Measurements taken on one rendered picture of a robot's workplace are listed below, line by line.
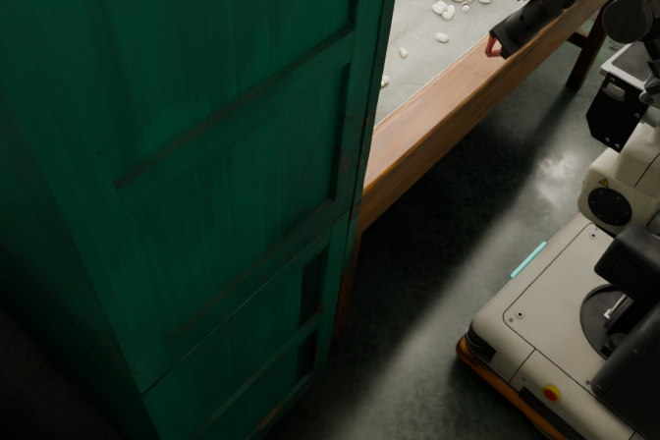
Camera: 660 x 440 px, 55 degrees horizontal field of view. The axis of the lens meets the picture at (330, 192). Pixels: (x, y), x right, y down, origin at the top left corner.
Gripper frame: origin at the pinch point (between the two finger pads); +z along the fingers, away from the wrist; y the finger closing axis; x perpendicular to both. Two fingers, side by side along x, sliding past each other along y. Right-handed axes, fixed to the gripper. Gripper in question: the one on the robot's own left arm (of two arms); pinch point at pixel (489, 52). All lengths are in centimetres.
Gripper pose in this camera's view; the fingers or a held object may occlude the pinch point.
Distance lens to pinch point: 141.5
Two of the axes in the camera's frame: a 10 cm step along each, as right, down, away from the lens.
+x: 6.0, 8.0, -0.1
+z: -3.7, 2.8, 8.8
